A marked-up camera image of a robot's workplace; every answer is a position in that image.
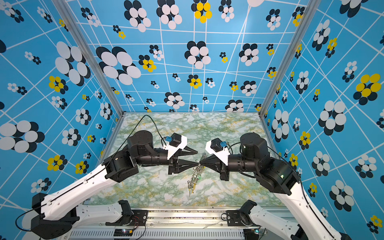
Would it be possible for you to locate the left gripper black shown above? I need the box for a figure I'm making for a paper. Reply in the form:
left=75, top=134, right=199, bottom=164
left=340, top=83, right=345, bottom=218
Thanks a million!
left=137, top=141, right=200, bottom=174

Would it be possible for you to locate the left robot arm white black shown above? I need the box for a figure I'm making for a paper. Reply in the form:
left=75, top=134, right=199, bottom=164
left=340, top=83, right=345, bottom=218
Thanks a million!
left=31, top=131, right=198, bottom=240

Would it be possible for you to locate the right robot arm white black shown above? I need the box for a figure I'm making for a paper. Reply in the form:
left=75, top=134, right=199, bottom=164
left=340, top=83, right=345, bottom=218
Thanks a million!
left=200, top=133, right=350, bottom=240

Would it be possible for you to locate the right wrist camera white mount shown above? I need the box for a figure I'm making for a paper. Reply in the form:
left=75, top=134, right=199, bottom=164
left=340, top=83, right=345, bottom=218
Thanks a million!
left=206, top=138, right=230, bottom=166

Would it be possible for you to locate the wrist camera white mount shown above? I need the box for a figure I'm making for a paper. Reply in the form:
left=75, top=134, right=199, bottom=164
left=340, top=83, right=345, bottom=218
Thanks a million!
left=163, top=133, right=188, bottom=160
left=206, top=138, right=230, bottom=166

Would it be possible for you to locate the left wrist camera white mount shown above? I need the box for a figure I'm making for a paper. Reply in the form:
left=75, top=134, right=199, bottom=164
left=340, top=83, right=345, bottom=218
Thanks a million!
left=163, top=133, right=188, bottom=160

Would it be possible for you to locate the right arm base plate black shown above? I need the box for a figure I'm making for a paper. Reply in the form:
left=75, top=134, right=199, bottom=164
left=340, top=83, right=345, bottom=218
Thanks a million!
left=226, top=210, right=261, bottom=228

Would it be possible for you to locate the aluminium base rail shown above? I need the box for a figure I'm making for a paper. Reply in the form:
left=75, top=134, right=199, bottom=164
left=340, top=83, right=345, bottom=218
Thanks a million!
left=55, top=206, right=319, bottom=240

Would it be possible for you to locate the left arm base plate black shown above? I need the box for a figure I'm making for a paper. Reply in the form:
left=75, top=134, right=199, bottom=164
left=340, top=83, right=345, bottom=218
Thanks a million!
left=106, top=210, right=149, bottom=226

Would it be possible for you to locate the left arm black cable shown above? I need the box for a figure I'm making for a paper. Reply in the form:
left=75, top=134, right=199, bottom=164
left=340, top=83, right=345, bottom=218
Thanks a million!
left=14, top=114, right=168, bottom=233

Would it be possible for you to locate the right corner aluminium post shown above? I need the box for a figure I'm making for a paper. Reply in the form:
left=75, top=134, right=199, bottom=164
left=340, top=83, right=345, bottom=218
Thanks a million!
left=260, top=0, right=321, bottom=116

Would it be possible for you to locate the corner aluminium post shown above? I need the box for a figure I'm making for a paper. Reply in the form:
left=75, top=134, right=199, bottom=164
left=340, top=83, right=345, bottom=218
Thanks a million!
left=260, top=0, right=321, bottom=116
left=53, top=1, right=124, bottom=118

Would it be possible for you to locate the left corner aluminium post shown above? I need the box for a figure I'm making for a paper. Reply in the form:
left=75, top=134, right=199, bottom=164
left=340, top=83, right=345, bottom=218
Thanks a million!
left=53, top=1, right=124, bottom=118

